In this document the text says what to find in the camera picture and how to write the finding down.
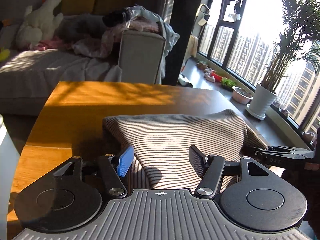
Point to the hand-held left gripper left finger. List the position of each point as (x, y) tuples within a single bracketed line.
[(125, 161)]

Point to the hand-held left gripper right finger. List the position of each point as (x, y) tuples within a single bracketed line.
[(197, 162)]

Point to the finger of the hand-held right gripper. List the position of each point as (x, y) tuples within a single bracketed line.
[(280, 152)]

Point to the striped knit sweater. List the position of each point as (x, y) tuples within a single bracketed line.
[(175, 135)]

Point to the small brown ornaments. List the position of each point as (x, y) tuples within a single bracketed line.
[(309, 137)]

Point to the small grey shoes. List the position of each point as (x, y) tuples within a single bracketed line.
[(281, 108)]

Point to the potted palm in white pot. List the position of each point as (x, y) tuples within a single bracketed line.
[(262, 100)]

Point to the pink basin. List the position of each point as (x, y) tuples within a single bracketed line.
[(242, 97)]

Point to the tray of green seedlings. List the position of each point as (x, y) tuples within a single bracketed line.
[(228, 83)]

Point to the pink slippers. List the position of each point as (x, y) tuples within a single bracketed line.
[(209, 76)]

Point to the red basin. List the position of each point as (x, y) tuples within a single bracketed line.
[(217, 76)]

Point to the grey sofa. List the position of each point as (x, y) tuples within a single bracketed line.
[(140, 55)]

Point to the yellow towel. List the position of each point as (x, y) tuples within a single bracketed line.
[(193, 45)]

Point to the pink floral cloth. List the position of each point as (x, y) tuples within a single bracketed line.
[(95, 45)]

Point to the small pink cloth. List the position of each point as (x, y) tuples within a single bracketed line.
[(52, 44)]

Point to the pink garment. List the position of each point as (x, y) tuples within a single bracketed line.
[(145, 25)]

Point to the grey plush blanket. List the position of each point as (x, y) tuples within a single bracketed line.
[(80, 27)]

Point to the black garment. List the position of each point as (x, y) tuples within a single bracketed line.
[(115, 17)]

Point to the white floor washer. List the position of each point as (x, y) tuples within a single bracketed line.
[(203, 10)]

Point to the yellow sofa cushion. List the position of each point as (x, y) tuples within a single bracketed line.
[(115, 1), (77, 3)]

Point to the yellow toy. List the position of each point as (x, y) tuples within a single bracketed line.
[(3, 54)]

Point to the white plush toy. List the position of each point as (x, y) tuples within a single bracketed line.
[(37, 22)]

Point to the beige curtain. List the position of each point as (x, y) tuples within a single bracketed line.
[(167, 0)]

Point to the black window frame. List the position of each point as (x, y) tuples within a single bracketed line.
[(235, 37)]

